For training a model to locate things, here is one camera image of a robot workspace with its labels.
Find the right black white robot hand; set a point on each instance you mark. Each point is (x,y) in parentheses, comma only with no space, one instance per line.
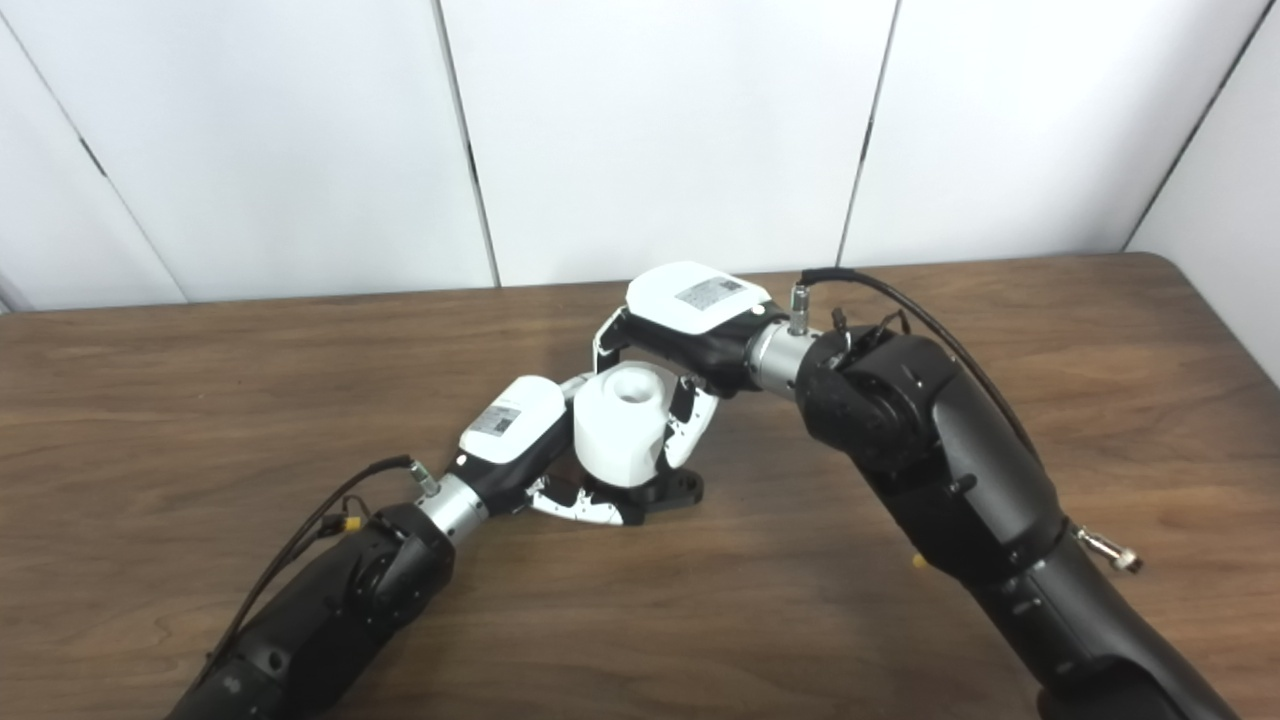
(690,310)

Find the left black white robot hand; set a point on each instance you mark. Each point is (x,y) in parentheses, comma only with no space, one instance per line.
(515,425)

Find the round white plastic piece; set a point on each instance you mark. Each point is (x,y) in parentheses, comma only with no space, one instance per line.
(620,430)

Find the black plastic holder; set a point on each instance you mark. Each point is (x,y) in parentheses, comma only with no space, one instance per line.
(675,493)

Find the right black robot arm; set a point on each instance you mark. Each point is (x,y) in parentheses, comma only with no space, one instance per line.
(950,460)

